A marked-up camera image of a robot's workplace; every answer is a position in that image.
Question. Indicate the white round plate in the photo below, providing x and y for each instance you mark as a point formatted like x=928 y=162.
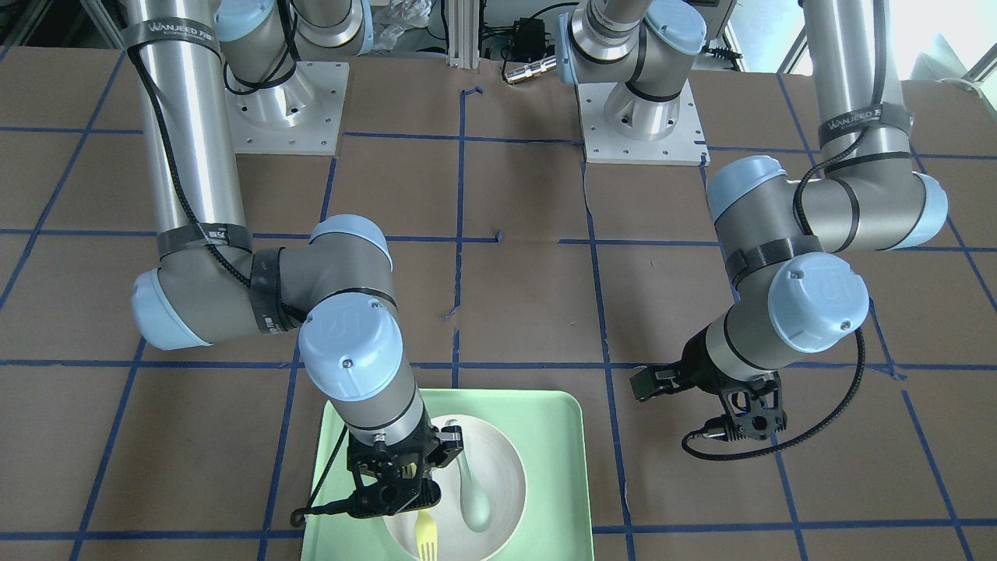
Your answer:
x=496 y=465

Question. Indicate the light green tray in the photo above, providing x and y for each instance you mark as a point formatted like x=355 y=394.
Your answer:
x=546 y=427

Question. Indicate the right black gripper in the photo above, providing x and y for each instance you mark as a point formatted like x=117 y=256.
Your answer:
x=450 y=449

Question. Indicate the aluminium frame post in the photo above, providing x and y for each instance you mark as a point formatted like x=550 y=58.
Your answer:
x=463 y=30

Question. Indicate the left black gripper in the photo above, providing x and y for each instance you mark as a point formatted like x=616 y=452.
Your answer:
x=702 y=376

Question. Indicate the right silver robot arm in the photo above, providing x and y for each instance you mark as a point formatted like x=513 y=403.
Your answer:
x=195 y=61

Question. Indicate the pale green plastic spoon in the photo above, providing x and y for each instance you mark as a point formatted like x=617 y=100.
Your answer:
x=475 y=506

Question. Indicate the silver metal cylinder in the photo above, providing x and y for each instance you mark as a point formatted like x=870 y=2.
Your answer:
x=530 y=70

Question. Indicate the yellow plastic fork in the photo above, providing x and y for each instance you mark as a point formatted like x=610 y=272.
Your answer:
x=426 y=535

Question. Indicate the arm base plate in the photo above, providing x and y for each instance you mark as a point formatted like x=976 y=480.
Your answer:
x=620 y=128
x=301 y=116

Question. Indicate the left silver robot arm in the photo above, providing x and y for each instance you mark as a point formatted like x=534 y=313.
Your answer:
x=781 y=238

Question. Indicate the black power adapter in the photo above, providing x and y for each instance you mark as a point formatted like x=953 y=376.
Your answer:
x=528 y=42

